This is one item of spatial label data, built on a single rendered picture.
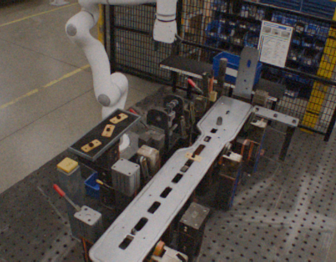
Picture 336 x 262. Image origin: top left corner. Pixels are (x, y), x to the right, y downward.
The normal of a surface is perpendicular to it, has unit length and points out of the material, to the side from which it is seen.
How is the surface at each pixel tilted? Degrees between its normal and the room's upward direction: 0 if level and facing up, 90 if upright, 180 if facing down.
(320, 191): 0
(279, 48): 90
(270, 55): 90
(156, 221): 0
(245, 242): 0
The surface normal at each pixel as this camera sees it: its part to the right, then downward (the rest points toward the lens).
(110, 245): 0.06, -0.82
